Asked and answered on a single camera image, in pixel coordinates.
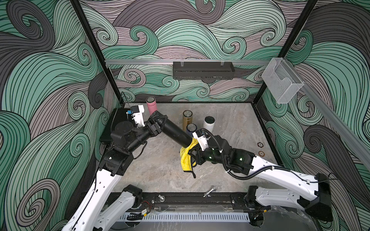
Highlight blue thermos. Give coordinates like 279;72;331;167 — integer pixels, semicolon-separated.
186;123;198;137

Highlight black hard case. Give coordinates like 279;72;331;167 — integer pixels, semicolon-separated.
99;107;132;144

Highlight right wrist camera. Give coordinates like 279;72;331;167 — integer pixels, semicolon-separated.
192;130;209;151

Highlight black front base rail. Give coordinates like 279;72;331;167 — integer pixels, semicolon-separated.
135;192;307;206

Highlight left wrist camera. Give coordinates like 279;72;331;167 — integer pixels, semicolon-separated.
127;105;145;128

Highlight clear acrylic wall holder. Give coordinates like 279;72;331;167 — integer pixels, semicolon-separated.
262;58;304;104

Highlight white slotted cable duct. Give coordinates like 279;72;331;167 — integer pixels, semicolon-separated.
133;212;250;223

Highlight white thermos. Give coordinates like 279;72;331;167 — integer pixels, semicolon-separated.
203;116;215;133

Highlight silver bolt on rail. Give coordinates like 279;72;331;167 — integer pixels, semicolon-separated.
203;187;216;198

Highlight yellow grey cleaning cloth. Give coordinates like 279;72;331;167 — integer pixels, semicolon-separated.
179;138;198;179

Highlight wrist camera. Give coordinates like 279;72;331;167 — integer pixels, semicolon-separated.
127;105;145;128
192;130;209;151

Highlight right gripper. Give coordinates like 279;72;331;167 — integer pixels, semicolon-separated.
186;144;228;166

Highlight black wall shelf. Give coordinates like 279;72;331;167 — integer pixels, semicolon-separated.
172;61;236;81

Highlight gold thermos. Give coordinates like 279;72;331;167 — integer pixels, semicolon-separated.
183;110;193;131

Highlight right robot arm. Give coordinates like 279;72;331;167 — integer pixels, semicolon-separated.
188;136;333;222

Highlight silver knob on rail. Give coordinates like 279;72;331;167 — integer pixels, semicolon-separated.
158;195;165;203

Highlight pink thermos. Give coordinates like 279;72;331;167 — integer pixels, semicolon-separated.
146;96;158;115

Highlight black thermos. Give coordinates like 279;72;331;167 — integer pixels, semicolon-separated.
159;117;192;148

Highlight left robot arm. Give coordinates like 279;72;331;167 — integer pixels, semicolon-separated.
63;111;168;231

